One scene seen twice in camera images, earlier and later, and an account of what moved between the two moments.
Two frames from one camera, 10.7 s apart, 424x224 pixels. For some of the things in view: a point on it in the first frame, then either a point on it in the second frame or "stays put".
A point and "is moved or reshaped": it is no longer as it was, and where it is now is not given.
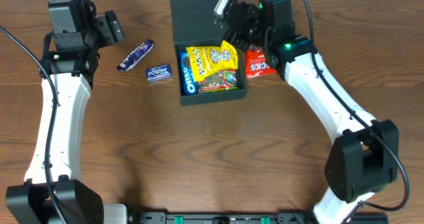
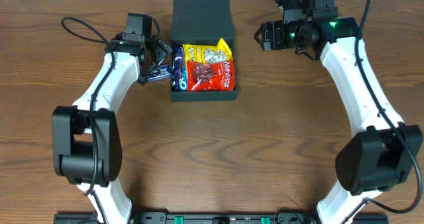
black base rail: x=268 y=217 stays put
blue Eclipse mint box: x=158 y=73 stays put
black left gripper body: x=112 y=26 → x=154 y=52
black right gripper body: x=234 y=30 → x=269 y=35
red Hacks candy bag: x=256 y=63 → x=211 y=75
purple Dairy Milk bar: x=136 y=56 is moved or reshaped
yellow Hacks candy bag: x=207 y=60 is moved or reshaped
